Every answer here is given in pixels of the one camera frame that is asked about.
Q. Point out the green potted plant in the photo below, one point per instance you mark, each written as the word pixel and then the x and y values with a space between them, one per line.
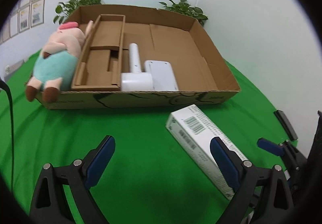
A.
pixel 75 3
pixel 183 8

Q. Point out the wall of framed certificates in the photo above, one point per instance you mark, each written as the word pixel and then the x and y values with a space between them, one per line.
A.
pixel 35 12

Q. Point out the white wall socket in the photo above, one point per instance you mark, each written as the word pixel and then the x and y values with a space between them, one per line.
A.
pixel 8 68

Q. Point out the white barcode carton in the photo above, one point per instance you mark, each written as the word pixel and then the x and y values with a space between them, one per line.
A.
pixel 193 135

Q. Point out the large cardboard box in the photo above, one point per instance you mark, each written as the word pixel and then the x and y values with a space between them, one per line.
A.
pixel 181 50

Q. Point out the pink pig plush toy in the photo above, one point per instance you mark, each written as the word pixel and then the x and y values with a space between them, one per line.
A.
pixel 55 68

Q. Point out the long cardboard insert tray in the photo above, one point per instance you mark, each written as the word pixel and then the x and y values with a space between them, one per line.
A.
pixel 100 62

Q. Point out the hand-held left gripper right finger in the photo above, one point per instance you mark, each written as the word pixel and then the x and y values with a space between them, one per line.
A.
pixel 224 163

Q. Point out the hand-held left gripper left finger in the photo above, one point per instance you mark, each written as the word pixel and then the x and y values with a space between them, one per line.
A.
pixel 100 161

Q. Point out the green cloth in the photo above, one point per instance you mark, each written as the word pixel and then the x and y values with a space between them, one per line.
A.
pixel 138 151

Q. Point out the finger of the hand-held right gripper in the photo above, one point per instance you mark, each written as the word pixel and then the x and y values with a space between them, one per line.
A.
pixel 285 124
pixel 269 147

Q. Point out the white hair dryer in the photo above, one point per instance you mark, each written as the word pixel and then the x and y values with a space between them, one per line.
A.
pixel 134 80

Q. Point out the white rectangular device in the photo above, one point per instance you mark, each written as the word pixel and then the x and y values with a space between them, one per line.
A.
pixel 162 73

